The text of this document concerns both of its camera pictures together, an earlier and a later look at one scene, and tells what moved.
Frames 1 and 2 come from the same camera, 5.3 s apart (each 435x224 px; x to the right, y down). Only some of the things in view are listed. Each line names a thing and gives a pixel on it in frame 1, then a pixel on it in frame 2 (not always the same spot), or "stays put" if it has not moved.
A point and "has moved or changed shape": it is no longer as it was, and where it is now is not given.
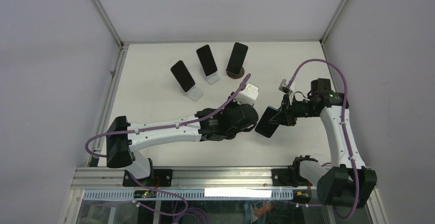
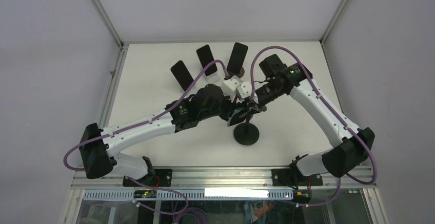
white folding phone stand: x=213 y=78 stays put
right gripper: x=285 y=116 → x=259 y=102
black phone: x=181 y=74 stays put
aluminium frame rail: x=112 y=178 stays put
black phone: x=263 y=126 has moved or changed shape
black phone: x=237 y=58 stays put
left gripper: x=231 y=104 → x=225 y=115
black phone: x=206 y=59 stays put
